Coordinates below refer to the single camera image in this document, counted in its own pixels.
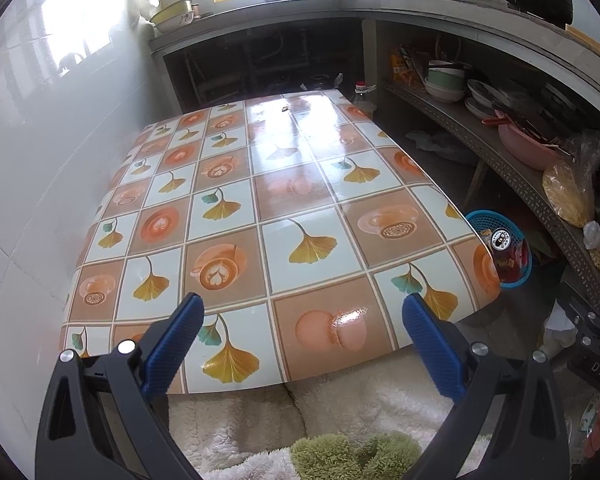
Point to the blue plastic wastebasket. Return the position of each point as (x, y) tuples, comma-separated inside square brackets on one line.
[(490, 220)]

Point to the grey concrete kitchen counter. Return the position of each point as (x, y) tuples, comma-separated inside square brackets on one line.
[(480, 15)]

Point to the cooking oil bottle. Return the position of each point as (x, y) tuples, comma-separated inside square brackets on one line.
[(365, 102)]

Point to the wooden cutting board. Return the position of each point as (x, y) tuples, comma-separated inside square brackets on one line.
[(587, 45)]

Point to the stack of white plates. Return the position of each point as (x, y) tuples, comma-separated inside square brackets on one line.
[(482, 100)]

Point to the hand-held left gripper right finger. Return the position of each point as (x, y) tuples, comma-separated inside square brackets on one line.
[(432, 347)]

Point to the cream enamel basin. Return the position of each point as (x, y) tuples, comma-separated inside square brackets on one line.
[(172, 10)]

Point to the white cloth on floor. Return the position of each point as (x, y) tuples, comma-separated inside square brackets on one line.
[(437, 142)]

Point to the grey drain pipes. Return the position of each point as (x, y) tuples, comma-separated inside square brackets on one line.
[(260, 55)]

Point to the stack of bowls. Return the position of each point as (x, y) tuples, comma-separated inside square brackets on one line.
[(445, 82)]

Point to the orange snack packets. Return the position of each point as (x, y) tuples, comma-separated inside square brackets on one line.
[(405, 67)]

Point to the perforated metal shelf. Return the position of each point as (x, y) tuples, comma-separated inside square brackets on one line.
[(480, 132)]

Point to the bag of yellow food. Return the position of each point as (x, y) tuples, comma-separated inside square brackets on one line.
[(570, 195)]

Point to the white floral enamel basin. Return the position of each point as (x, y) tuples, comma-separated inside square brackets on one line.
[(177, 22)]

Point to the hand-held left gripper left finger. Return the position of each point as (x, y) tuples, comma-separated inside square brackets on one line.
[(175, 342)]

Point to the white fluffy blanket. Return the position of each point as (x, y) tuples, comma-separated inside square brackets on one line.
[(330, 420)]

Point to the pink plastic basin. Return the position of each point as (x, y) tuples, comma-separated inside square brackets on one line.
[(525, 147)]

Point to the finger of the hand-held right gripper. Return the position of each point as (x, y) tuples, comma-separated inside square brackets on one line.
[(587, 317)]

